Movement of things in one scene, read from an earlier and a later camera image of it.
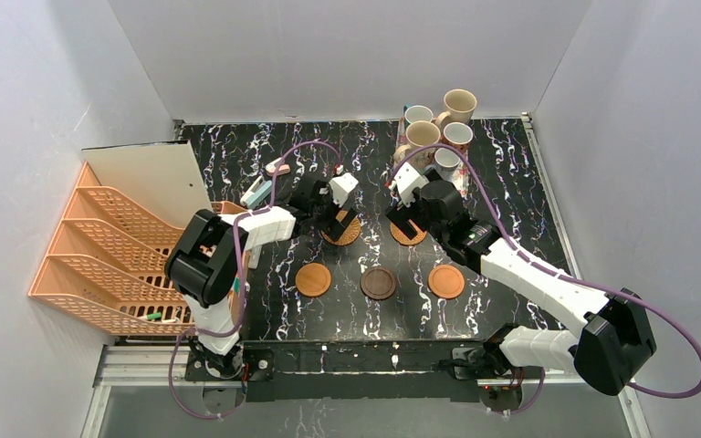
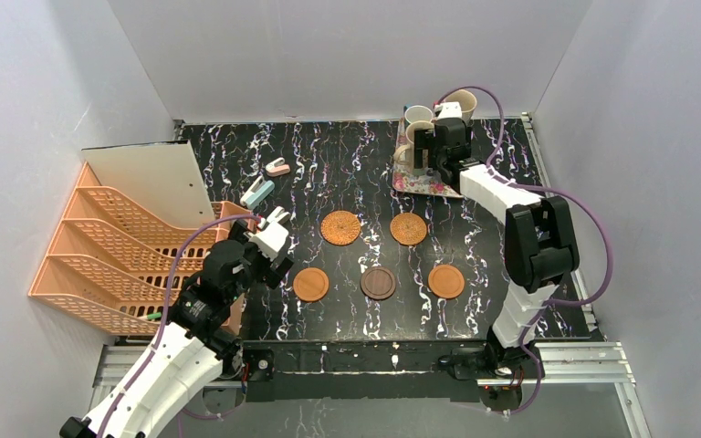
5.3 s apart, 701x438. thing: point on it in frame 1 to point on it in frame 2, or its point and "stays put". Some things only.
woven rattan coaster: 400,237 stays put
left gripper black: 339,213 to 277,265
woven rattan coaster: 349,235 stays put
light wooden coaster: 446,281 stays put
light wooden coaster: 313,279 stays put
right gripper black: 403,216 to 425,153
